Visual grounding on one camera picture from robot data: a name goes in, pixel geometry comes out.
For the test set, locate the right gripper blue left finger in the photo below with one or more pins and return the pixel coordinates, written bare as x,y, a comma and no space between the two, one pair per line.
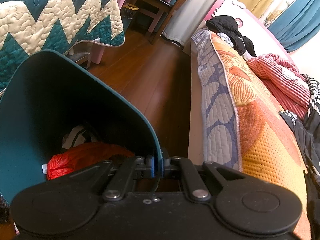
150,166

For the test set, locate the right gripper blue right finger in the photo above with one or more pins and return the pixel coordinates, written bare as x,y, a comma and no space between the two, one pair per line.
166,161

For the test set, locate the red plastic bag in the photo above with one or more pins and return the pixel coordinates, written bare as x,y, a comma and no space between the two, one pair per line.
82,156

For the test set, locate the teal plastic trash bin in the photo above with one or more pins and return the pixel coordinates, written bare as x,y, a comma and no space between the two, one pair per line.
49,95

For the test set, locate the blue grey quilted bedspread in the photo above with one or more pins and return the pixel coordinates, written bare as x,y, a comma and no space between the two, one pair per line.
214,123

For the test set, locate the orange yellow floral bed mat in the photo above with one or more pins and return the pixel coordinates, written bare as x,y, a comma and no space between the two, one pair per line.
269,150

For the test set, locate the red striped blanket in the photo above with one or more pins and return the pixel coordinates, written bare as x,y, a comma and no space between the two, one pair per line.
283,80

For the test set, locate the black white patterned cloth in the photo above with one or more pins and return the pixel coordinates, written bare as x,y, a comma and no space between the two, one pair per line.
306,131

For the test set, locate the mesh basket yellow rim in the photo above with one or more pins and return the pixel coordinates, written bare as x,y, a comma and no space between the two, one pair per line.
128,11

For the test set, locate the black crumpled garment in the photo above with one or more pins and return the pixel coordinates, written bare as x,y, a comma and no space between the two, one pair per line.
228,25

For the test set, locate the white grey hanging cloth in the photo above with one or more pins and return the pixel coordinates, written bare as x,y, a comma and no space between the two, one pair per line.
186,20

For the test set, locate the teal cream zigzag quilt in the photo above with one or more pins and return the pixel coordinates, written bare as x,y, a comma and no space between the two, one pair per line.
29,26

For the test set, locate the blue curtain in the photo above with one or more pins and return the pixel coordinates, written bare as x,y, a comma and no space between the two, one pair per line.
298,24

